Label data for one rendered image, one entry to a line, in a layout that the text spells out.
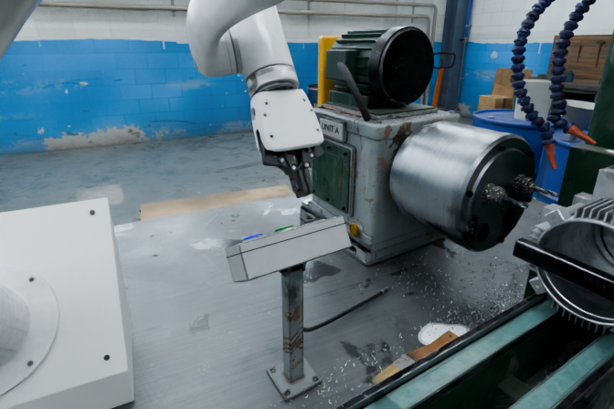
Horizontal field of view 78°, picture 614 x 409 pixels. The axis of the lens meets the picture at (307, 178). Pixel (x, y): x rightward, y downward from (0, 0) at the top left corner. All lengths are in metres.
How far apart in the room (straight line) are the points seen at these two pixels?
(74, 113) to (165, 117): 1.12
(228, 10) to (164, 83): 5.31
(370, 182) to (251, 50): 0.44
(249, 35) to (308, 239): 0.33
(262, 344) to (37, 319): 0.36
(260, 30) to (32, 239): 0.50
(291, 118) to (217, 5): 0.19
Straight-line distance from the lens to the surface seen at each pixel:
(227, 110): 6.03
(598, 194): 0.76
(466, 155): 0.78
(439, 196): 0.79
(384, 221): 0.96
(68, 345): 0.72
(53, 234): 0.77
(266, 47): 0.63
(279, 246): 0.53
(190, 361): 0.78
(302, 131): 0.60
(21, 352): 0.72
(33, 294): 0.73
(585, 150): 0.88
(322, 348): 0.77
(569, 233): 0.81
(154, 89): 5.84
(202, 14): 0.57
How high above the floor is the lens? 1.33
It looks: 20 degrees down
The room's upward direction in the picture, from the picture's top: straight up
